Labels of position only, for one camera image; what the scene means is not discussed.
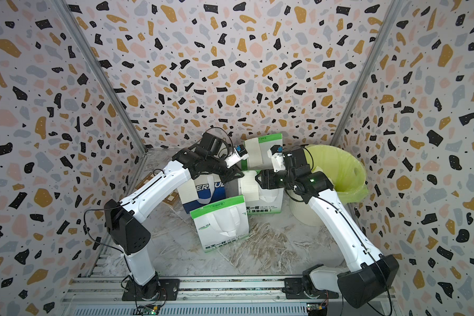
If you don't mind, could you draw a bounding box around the white trash bin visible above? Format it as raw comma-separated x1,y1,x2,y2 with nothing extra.
287,190,325,226

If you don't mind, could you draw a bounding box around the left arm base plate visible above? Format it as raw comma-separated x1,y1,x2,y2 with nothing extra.
122,279,180,303

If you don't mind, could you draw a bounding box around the wooden chessboard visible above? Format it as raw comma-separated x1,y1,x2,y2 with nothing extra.
134,171,180,209

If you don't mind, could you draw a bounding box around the right corner aluminium post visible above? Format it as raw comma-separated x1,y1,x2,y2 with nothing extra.
330,0,404,146

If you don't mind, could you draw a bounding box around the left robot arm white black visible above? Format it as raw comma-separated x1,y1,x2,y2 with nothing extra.
104,132,249,298

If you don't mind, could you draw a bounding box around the receipt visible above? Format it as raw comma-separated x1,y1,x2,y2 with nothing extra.
244,138,263,169
241,178,259,202

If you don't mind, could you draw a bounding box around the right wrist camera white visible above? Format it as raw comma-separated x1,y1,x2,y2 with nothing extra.
267,145,286,172

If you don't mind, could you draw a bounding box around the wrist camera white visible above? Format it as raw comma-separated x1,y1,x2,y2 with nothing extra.
267,145,286,172
225,145,249,169

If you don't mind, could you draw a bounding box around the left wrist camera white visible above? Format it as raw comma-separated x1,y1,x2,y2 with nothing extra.
225,145,249,169

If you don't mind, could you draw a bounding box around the left corner aluminium post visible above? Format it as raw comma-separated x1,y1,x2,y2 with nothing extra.
51,1,147,155

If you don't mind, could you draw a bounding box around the yellow-green bin liner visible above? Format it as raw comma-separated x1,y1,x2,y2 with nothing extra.
305,145,369,204

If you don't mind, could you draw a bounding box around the green white bag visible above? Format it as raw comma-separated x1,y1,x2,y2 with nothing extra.
190,195,250,253
241,133,283,171
237,171,284,215

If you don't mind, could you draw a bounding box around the front blue white bag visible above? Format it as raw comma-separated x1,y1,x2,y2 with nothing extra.
177,174,226,214

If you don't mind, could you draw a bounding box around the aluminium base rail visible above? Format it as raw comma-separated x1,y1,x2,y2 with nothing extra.
60,275,402,315

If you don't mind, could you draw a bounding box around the corner aluminium post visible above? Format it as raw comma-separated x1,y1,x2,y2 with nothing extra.
51,1,147,155
330,0,404,146

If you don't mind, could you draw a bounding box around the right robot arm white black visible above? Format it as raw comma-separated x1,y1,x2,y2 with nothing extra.
255,146,399,308

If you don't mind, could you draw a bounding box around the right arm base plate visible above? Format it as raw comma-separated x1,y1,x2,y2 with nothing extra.
282,277,339,300

